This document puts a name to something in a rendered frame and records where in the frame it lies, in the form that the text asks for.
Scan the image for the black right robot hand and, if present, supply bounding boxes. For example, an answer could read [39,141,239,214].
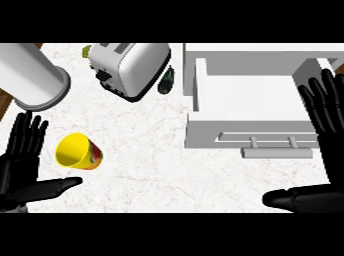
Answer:
[261,68,344,214]

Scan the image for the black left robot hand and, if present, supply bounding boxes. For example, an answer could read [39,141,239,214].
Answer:
[0,111,84,214]

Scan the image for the yellow cup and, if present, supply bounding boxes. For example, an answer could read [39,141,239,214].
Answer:
[55,132,105,171]

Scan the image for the white open drawer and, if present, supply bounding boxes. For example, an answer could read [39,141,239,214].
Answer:
[192,57,337,123]

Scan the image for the white cabinet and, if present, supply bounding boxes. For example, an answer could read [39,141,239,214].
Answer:
[182,43,344,97]

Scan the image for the white toaster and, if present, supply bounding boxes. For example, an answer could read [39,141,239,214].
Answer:
[87,43,173,103]

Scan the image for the small green item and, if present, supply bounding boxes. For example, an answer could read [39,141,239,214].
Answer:
[81,45,95,59]

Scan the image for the dark green bottle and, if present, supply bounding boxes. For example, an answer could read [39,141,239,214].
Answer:
[158,65,177,95]

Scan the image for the white drawer front with handle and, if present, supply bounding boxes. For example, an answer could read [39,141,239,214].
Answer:
[185,112,328,160]

